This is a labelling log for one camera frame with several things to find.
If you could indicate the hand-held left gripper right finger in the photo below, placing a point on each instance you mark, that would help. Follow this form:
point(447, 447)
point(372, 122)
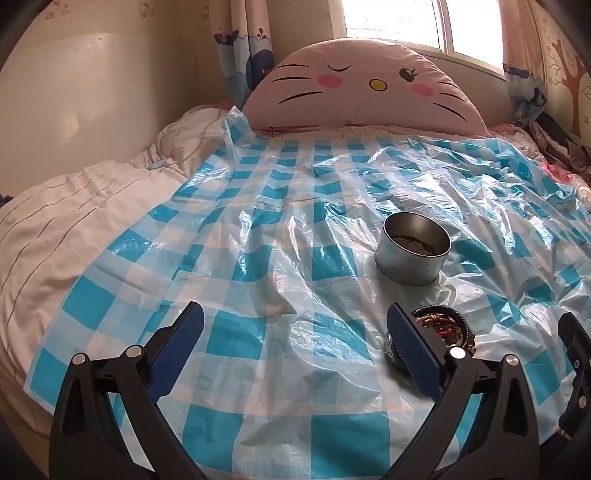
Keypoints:
point(415, 350)

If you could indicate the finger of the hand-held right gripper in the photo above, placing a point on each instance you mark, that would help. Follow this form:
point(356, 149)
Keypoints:
point(575, 364)

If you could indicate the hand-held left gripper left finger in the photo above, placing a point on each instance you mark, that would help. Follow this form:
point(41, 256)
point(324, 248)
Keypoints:
point(178, 346)

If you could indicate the dark tin with trinkets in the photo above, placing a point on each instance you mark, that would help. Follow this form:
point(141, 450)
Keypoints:
point(392, 350)

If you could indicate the pile of jewelry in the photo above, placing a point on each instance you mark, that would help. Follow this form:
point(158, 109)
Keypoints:
point(445, 330)

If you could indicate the round silver metal tin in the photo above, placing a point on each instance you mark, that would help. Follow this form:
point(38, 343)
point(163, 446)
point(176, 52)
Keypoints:
point(406, 265)

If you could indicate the blue checkered plastic sheet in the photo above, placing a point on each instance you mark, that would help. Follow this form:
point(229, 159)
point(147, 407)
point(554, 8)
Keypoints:
point(277, 258)

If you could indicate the white striped quilt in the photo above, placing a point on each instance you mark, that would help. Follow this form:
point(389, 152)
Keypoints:
point(69, 221)

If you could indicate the dark clothes pile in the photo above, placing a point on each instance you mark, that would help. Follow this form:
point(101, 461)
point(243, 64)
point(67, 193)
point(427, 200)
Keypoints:
point(561, 138)

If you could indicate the pink cat face pillow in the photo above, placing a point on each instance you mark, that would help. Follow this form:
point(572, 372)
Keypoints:
point(360, 97)

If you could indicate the whale print curtain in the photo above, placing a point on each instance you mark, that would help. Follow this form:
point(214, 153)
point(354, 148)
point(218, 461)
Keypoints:
point(240, 50)
point(519, 55)

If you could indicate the window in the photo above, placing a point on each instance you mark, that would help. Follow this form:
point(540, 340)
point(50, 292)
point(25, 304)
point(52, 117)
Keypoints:
point(397, 23)

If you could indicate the tree wall sticker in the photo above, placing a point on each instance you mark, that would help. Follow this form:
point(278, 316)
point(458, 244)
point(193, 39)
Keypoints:
point(572, 78)

